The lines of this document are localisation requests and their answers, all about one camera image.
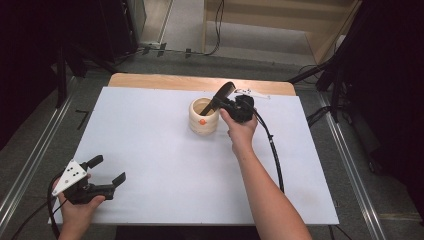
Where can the metal floor rail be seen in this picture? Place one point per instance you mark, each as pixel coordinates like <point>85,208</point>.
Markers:
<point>350,166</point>
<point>36,150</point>

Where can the grey cabinet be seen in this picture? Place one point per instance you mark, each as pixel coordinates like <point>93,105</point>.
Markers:
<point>138,16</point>

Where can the white paper mat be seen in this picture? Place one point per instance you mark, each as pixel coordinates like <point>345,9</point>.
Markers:
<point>160,166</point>

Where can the black kitchen knife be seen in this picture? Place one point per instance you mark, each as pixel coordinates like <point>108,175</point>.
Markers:
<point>225,88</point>

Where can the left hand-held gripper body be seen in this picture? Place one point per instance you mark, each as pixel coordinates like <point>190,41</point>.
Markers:
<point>71,176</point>

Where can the person's left hand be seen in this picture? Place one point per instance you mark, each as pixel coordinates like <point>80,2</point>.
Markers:
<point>78,213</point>

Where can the light wooden shelf unit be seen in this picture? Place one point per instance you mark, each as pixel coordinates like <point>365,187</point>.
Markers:
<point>283,13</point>

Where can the power strip with plugs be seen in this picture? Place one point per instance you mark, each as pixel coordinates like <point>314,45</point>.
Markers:
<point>156,46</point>

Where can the black metal stand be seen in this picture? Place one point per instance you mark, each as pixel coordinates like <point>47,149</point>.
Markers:
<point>61,76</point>
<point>335,90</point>

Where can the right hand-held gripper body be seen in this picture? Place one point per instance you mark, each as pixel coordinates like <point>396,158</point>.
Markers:
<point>241,110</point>

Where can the wooden table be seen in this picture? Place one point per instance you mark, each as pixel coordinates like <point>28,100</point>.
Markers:
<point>160,81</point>

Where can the person's right hand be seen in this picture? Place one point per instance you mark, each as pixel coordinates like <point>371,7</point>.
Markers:
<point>241,133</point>

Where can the cream utensil holder orange dot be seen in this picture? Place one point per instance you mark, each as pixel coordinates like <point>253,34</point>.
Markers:
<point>201,123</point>

